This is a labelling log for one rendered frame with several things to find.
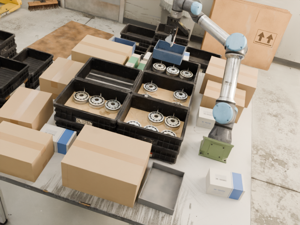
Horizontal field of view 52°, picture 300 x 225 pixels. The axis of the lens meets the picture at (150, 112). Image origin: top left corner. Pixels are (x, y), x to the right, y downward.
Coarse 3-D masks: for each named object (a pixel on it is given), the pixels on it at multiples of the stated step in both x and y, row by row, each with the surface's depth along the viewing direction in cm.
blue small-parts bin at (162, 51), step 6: (162, 42) 217; (156, 48) 214; (162, 48) 219; (168, 48) 218; (174, 48) 217; (180, 48) 216; (156, 54) 207; (162, 54) 206; (168, 54) 205; (174, 54) 203; (180, 54) 218; (162, 60) 209; (168, 60) 207; (174, 60) 206; (180, 60) 205
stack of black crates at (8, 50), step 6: (0, 30) 299; (0, 36) 303; (6, 36) 301; (12, 36) 294; (0, 42) 302; (6, 42) 288; (12, 42) 299; (0, 48) 284; (6, 48) 291; (12, 48) 300; (0, 54) 286; (6, 54) 295; (12, 54) 305
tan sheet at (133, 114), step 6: (132, 108) 202; (132, 114) 198; (138, 114) 198; (144, 114) 199; (126, 120) 192; (132, 120) 193; (138, 120) 194; (144, 120) 195; (144, 126) 191; (156, 126) 192; (162, 126) 193; (180, 126) 196; (174, 132) 191; (180, 132) 191
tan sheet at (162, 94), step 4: (140, 88) 220; (160, 88) 224; (140, 92) 217; (144, 92) 217; (160, 92) 220; (164, 92) 221; (168, 92) 222; (172, 92) 223; (152, 96) 215; (156, 96) 216; (160, 96) 217; (164, 96) 217; (168, 96) 218; (172, 96) 219; (188, 96) 222; (168, 100) 214; (172, 100) 215; (188, 100) 218; (184, 104) 214
